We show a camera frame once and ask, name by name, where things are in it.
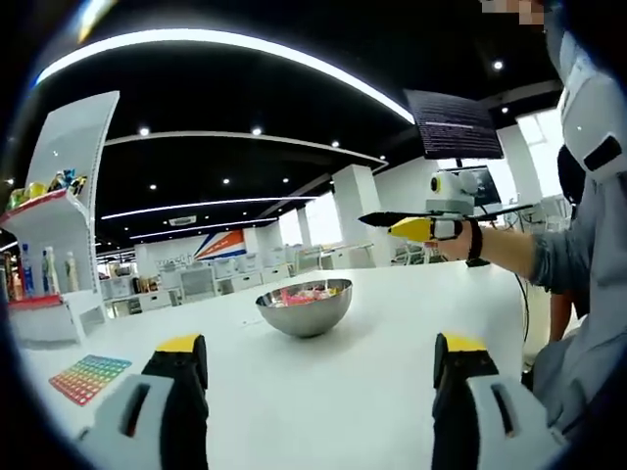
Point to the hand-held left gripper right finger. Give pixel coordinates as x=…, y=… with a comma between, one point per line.
x=480, y=421

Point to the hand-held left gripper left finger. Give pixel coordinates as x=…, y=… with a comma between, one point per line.
x=147, y=421

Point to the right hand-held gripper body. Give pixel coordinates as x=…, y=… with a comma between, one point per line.
x=453, y=196

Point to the pile of marshmallows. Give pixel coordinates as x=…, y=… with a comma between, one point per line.
x=303, y=294

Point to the steel bowl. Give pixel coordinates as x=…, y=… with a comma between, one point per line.
x=306, y=320

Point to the person's right hand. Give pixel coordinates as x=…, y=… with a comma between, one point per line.
x=458, y=249

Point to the open laptop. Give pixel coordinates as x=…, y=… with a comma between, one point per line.
x=490, y=188

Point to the rainbow grid card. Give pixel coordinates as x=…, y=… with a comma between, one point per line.
x=90, y=379

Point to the dark hanging monitor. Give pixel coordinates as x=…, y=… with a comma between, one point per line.
x=455, y=125

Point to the white mesh office chair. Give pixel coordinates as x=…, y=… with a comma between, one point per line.
x=197, y=286

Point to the white chest-worn device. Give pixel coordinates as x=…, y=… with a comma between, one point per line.
x=588, y=108

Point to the white table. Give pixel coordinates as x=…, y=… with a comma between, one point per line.
x=318, y=391

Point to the pale drink bottle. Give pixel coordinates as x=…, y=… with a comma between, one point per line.
x=71, y=274
x=49, y=271

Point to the person in grey shirt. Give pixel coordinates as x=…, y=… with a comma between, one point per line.
x=602, y=294

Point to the blue drink bottle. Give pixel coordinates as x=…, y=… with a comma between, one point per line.
x=28, y=271

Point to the row of snack packets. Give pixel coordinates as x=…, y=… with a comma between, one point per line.
x=46, y=188

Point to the curved ceiling light strip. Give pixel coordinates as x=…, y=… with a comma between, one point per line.
x=196, y=35

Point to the white display shelf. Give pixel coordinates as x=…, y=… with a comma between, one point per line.
x=73, y=142

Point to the striped wall banner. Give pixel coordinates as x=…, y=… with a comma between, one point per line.
x=223, y=245

